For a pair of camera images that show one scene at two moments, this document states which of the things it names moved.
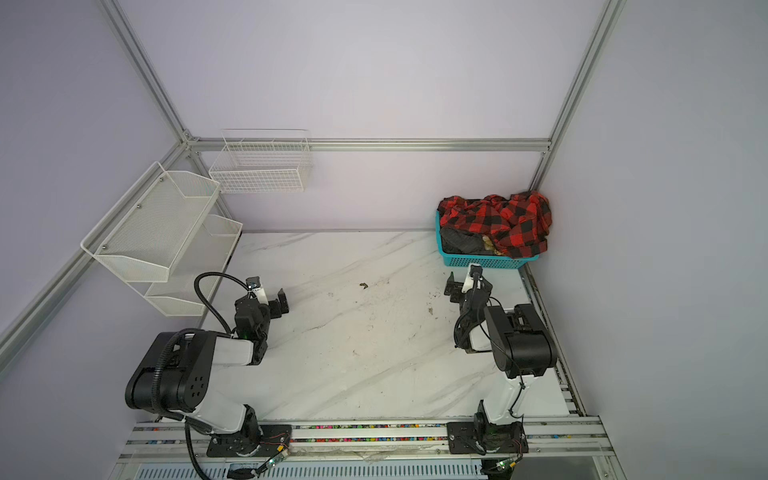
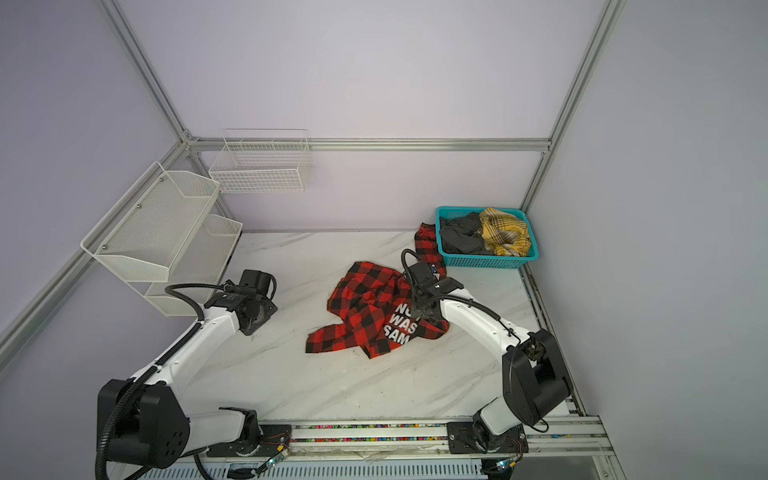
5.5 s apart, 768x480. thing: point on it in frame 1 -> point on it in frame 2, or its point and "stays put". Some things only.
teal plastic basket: [485, 260] stays put
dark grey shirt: [456, 241] stays put
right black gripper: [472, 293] -> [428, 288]
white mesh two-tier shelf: [161, 236] stays put
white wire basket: [263, 161] stays put
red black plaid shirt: [517, 224] -> [375, 304]
